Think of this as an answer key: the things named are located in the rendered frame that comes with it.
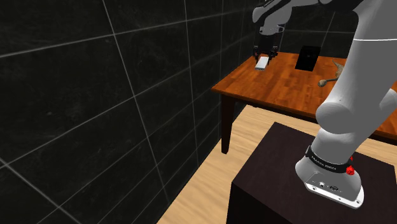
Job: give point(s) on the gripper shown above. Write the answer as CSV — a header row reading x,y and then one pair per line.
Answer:
x,y
269,41

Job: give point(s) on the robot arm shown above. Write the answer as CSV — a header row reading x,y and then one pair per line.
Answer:
x,y
356,93

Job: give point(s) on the silver flat phone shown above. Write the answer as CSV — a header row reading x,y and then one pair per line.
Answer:
x,y
262,63

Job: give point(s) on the wooden table with dark legs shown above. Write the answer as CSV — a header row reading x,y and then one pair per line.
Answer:
x,y
279,85

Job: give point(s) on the black box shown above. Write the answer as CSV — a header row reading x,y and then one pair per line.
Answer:
x,y
307,58

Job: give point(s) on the wooden spoon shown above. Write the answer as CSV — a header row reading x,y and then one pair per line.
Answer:
x,y
323,82

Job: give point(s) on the dark robot stand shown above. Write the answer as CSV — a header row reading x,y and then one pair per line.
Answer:
x,y
273,173

